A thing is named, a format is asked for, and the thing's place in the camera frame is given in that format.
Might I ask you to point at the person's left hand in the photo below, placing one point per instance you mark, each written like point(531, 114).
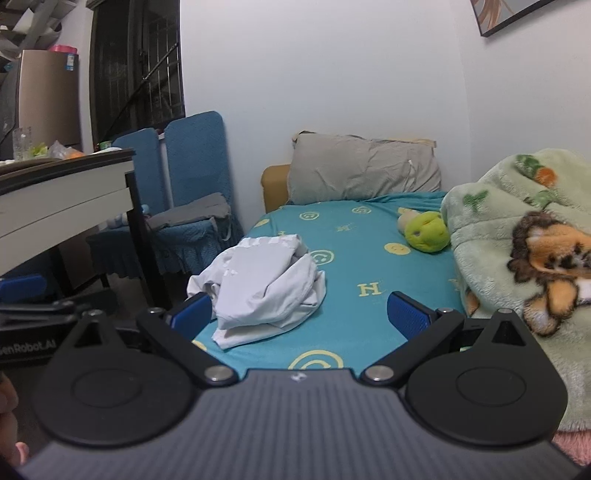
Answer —
point(7, 401)

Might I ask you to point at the teal printed bed sheet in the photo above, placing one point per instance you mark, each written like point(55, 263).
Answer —
point(360, 258)

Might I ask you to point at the blue covered chair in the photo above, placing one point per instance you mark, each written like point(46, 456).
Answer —
point(194, 152)
point(136, 161)

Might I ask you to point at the green printed fleece blanket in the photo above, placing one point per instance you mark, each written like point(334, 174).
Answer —
point(489, 217)

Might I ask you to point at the dark window grille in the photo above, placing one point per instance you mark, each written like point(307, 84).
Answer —
point(138, 69)

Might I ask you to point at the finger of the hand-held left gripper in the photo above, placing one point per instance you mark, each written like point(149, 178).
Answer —
point(37, 314)
point(21, 286)

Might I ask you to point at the white table with dark legs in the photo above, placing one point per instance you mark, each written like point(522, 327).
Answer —
point(55, 194)

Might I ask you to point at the framed leaf wall picture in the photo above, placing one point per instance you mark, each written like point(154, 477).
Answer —
point(498, 11)

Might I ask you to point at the brown refrigerator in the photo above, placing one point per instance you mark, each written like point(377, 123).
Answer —
point(46, 101)

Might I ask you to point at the clear glass cup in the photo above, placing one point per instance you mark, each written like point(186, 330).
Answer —
point(22, 144)

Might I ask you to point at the plastic bag with oranges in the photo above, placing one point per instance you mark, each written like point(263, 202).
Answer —
point(64, 151)

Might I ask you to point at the pink box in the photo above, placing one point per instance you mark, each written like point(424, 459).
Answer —
point(62, 49)

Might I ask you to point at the white T-shirt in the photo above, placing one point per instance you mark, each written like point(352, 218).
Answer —
point(268, 286)

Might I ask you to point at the grey pillow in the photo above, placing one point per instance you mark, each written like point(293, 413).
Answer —
point(364, 166)

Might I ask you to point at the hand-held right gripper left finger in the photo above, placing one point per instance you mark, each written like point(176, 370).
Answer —
point(191, 317)

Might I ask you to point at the grey cloth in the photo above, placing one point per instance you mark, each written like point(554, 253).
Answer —
point(194, 212)

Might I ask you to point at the pink cloth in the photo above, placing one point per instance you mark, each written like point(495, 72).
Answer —
point(575, 445)

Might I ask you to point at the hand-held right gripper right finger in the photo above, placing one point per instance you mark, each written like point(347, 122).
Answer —
point(407, 318)

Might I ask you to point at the green plush toy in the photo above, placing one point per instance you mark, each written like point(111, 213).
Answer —
point(427, 233)

